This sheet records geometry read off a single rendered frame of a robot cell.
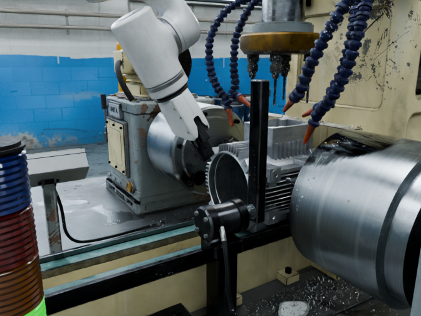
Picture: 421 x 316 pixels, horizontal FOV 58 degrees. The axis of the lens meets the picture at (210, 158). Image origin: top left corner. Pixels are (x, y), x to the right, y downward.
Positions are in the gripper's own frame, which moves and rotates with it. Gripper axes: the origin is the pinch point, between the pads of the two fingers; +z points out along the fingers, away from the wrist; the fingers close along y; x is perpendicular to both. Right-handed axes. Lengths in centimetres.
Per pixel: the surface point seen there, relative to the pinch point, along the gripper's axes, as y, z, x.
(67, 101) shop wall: -539, 74, 50
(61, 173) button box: -15.6, -9.4, -26.1
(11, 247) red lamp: 39, -25, -33
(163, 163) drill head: -21.3, 6.8, -3.8
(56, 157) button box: -16.6, -12.7, -25.0
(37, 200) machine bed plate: -70, 11, -38
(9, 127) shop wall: -549, 63, -39
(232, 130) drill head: -14.8, 8.8, 16.1
